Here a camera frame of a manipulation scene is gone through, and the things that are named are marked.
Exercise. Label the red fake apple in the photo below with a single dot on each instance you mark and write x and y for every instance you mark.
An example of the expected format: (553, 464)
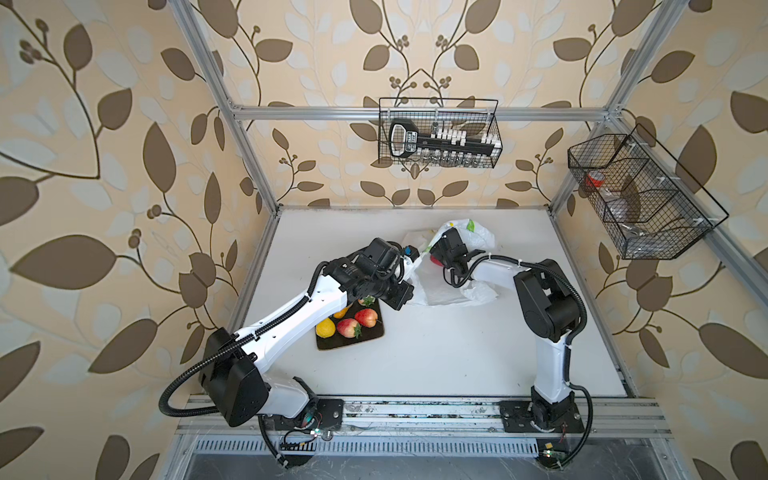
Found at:
(367, 317)

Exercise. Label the white plastic bag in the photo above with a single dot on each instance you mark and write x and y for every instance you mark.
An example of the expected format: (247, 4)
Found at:
(442, 277)

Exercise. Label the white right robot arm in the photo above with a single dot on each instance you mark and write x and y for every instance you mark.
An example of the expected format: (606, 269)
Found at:
(551, 307)

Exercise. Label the black wire basket right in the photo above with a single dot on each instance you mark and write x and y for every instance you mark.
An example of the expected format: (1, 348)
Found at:
(654, 204)

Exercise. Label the yellow fake pear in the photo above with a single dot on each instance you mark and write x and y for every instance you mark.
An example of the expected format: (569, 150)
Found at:
(342, 313)

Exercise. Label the black wire basket back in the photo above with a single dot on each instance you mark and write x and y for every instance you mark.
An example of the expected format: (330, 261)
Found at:
(473, 115)

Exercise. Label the black wire basket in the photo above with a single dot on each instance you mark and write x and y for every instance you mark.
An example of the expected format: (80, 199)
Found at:
(473, 115)
(654, 204)

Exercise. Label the yellow fake lemon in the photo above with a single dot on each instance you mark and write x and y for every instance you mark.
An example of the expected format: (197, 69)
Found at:
(325, 329)

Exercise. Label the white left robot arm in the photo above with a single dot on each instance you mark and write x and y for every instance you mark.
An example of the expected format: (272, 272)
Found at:
(238, 381)

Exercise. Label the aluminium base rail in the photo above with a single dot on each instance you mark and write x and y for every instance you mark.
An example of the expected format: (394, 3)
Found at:
(610, 418)

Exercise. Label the red fake strawberry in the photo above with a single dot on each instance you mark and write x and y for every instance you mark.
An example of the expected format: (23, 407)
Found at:
(367, 301)

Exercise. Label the dark square plate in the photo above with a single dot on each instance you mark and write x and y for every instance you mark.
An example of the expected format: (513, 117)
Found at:
(367, 334)

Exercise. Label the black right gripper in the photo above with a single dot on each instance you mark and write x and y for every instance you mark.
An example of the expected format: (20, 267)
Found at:
(436, 251)

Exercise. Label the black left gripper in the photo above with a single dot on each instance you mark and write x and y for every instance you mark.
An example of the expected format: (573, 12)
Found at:
(406, 290)

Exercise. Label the black tool in basket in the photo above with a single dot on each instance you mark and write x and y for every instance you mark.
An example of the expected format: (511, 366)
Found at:
(404, 140)

